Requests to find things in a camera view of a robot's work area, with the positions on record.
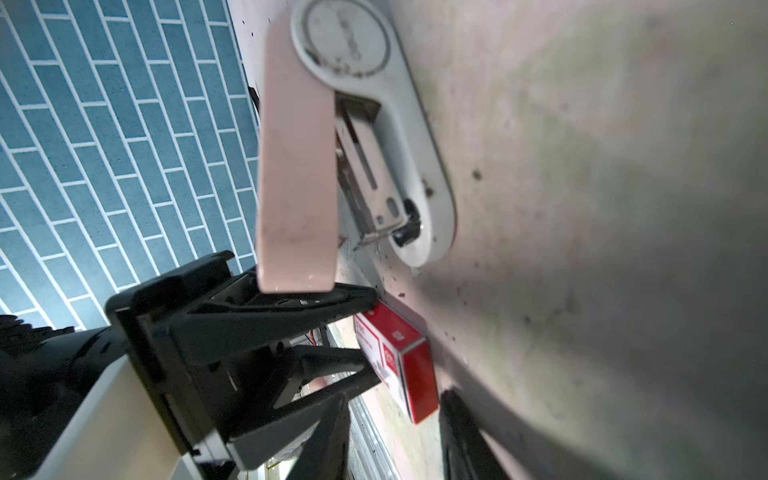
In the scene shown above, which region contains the red staple box sleeve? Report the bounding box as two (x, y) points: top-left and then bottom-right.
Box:
(353, 302), (439, 424)

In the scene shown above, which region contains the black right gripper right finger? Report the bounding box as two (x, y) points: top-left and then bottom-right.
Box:
(439, 389), (510, 480)

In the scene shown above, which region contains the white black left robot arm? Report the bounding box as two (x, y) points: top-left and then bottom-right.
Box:
(1, 251), (378, 478)

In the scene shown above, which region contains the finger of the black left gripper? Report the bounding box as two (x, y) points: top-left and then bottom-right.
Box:
(226, 346), (380, 471)
(151, 283), (378, 366)

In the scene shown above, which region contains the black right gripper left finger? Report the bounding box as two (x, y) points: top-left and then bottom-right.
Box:
(287, 394), (350, 480)

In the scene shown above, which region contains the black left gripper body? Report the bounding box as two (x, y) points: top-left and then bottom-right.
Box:
(105, 250), (270, 474)

